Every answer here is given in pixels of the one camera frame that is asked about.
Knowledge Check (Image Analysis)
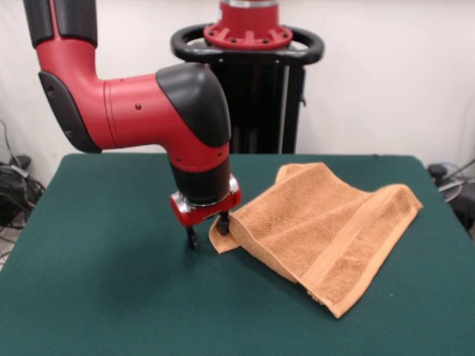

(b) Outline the blue cable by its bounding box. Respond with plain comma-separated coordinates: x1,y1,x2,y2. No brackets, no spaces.
436,159,475,182

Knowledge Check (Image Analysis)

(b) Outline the black bulky object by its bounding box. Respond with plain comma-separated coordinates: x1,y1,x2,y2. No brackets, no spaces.
451,194,475,238

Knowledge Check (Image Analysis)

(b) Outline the black cable bundle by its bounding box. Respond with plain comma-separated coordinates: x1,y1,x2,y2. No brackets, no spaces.
0,118,48,260

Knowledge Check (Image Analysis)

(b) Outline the dark green table cloth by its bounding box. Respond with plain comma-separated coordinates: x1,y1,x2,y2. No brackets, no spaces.
0,153,475,356

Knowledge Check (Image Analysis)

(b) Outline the orange terry towel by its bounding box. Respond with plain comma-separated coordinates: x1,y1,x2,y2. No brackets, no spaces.
208,162,425,319

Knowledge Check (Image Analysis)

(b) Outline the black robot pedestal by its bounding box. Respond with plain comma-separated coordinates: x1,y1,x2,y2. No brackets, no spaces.
170,24,327,155

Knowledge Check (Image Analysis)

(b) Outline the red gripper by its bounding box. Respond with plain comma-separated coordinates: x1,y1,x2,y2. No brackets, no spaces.
169,188,243,251

